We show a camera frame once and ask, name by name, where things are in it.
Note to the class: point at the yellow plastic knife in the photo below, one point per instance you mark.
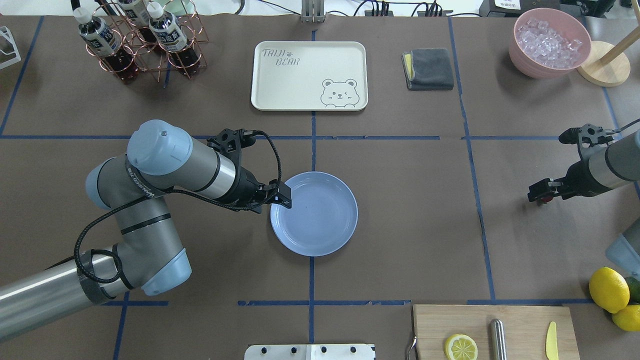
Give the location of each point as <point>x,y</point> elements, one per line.
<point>551,342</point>

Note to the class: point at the steel cylinder with black cap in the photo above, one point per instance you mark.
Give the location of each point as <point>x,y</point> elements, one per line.
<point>498,339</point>

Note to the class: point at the yellow lemon round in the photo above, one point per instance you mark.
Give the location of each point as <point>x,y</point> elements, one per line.
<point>609,290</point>

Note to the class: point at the green lime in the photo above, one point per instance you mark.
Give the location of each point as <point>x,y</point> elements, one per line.
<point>634,289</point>

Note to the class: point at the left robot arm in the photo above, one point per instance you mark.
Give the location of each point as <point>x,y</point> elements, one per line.
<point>135,245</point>

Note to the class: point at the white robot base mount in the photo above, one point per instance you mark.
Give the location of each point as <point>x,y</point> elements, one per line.
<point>327,351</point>

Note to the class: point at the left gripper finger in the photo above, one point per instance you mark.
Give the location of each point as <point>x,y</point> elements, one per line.
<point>282,196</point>

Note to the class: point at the white wire rack corner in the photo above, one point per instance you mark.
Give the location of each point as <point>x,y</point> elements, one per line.
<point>9,52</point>

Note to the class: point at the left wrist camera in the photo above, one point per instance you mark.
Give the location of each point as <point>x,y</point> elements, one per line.
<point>231,142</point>

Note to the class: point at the blue plate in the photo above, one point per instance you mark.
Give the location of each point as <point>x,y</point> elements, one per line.
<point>323,216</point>

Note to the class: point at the wooden cutting board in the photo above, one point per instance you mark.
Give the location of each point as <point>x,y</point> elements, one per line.
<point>525,329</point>

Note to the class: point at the copper wire bottle rack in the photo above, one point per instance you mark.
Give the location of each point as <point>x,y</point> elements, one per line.
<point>152,58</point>

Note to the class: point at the cream bear tray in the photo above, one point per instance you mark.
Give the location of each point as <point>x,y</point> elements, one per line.
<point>309,76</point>

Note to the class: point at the pink bowl of ice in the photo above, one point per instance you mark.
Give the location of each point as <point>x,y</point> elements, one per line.
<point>548,43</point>

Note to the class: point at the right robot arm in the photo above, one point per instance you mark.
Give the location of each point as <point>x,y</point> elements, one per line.
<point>604,165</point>

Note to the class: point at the tea bottle right of rack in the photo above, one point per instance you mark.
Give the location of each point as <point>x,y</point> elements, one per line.
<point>168,31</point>

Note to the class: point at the half lemon slice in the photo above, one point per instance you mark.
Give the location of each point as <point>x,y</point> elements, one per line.
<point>460,346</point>

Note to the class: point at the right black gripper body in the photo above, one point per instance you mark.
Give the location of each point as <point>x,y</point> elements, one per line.
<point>578,178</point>

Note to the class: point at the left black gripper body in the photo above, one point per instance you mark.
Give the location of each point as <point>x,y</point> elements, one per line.
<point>244,189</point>

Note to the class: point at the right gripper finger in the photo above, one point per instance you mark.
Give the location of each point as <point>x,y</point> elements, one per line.
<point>540,198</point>
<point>547,187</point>

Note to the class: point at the yellow lemon elongated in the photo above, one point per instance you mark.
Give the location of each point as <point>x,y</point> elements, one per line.
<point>628,319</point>

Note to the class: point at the tea bottle left of rack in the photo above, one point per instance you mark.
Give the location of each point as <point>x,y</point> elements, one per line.
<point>105,44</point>

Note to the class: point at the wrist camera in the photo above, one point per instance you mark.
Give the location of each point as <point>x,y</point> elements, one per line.
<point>589,139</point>
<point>231,142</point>

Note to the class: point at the wooden stand base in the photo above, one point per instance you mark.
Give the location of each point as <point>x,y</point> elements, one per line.
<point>607,65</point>

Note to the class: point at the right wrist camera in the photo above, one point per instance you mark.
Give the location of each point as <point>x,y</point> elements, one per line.
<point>589,139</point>

